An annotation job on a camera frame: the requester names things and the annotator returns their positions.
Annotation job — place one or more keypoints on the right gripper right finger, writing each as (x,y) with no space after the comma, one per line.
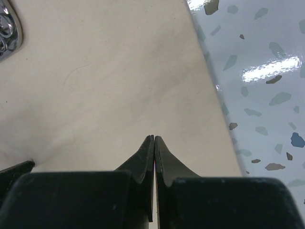
(186,200)

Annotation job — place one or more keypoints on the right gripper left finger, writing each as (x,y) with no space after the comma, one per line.
(119,199)

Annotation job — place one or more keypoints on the beige surgical drape cloth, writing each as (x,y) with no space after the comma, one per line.
(93,78)

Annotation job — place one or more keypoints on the steel instrument tray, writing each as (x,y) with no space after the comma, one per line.
(7,9)

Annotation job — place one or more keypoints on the instruments pile in tray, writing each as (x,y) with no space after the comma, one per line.
(6,33)

